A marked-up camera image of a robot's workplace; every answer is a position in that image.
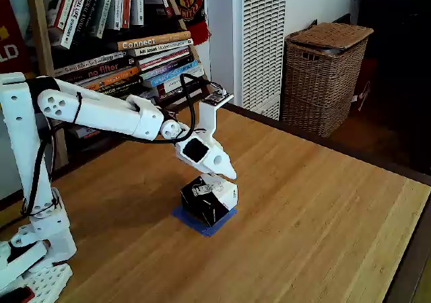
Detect black cable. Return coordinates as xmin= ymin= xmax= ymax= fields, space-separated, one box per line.
xmin=20 ymin=73 xmax=226 ymax=216

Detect orange Connect book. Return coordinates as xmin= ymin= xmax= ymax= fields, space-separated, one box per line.
xmin=117 ymin=30 xmax=192 ymax=51

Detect white perforated base plate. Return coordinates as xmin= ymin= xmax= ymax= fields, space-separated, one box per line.
xmin=20 ymin=262 xmax=73 ymax=303

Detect white book red stripes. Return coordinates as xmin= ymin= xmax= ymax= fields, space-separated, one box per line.
xmin=136 ymin=46 xmax=191 ymax=71

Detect black no filter book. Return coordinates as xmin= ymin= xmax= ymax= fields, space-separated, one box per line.
xmin=57 ymin=56 xmax=135 ymax=83

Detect dark Moral Animal book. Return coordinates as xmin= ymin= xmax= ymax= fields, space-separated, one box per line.
xmin=72 ymin=0 xmax=106 ymax=44

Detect brown wicker basket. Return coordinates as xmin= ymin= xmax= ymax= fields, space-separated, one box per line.
xmin=281 ymin=22 xmax=374 ymax=139

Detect black and white cardboard box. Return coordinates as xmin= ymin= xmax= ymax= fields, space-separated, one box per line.
xmin=180 ymin=174 xmax=239 ymax=228

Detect grey green spine book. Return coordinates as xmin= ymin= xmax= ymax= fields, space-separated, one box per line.
xmin=94 ymin=0 xmax=117 ymax=40

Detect wooden ladder bookshelf frame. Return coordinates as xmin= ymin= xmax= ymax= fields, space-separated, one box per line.
xmin=25 ymin=0 xmax=216 ymax=169

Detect blue tape square target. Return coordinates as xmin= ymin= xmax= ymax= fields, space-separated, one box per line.
xmin=172 ymin=205 xmax=238 ymax=238

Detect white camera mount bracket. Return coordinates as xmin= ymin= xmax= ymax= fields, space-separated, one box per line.
xmin=197 ymin=92 xmax=235 ymax=143

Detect blue spine book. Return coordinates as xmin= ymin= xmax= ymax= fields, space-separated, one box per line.
xmin=150 ymin=60 xmax=205 ymax=88

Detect white Financial Life book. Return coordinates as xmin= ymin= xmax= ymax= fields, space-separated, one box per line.
xmin=60 ymin=0 xmax=94 ymax=50

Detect white Modern Romance book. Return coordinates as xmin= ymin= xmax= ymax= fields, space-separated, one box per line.
xmin=129 ymin=38 xmax=195 ymax=57

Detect red bag white print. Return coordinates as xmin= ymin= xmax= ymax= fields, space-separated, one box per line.
xmin=350 ymin=59 xmax=378 ymax=112

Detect orange spine book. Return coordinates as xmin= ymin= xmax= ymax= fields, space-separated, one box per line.
xmin=84 ymin=66 xmax=141 ymax=91

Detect red black football scarf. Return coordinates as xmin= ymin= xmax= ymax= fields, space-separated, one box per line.
xmin=166 ymin=0 xmax=212 ymax=46

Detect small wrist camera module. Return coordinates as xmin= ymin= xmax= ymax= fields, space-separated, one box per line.
xmin=201 ymin=90 xmax=230 ymax=106

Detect white louvered heater panel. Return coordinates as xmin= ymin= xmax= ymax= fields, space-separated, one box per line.
xmin=232 ymin=0 xmax=289 ymax=121

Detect red black device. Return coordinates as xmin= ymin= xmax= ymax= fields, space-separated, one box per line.
xmin=0 ymin=285 xmax=36 ymax=303

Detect red banner white letters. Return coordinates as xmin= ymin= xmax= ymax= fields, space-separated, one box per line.
xmin=0 ymin=0 xmax=33 ymax=77

